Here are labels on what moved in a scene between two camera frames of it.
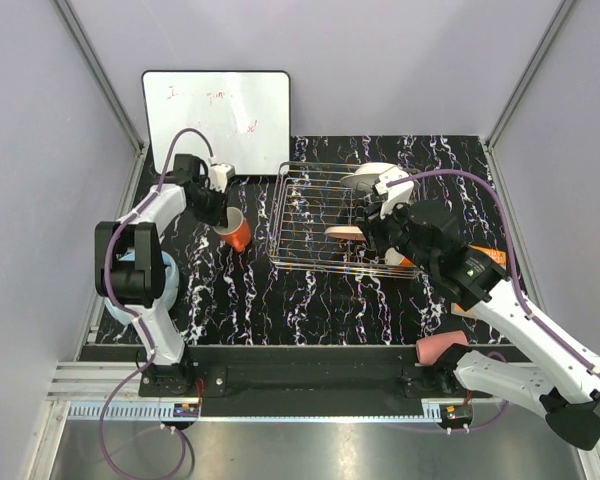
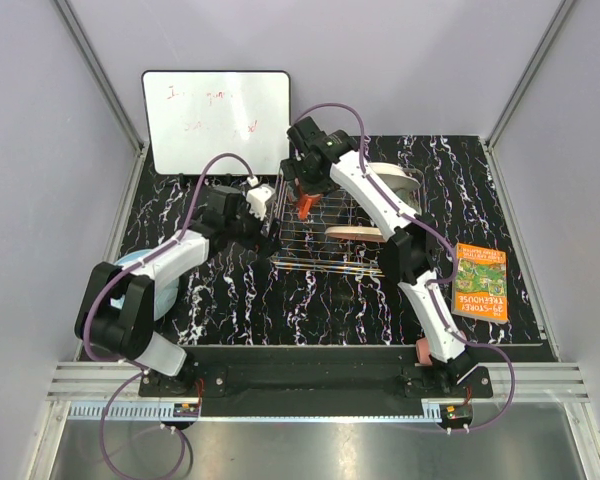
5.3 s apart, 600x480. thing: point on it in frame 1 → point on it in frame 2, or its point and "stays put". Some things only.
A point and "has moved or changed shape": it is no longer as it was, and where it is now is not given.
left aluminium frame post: (89, 55) stays put
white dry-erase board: (243, 115) stays put
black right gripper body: (393, 231) → (296, 167)
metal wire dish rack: (308, 199) stays put
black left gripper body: (210, 204) → (246, 230)
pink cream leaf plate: (345, 232) stays put
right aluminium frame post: (491, 141) stays put
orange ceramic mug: (238, 232) has moved or changed shape
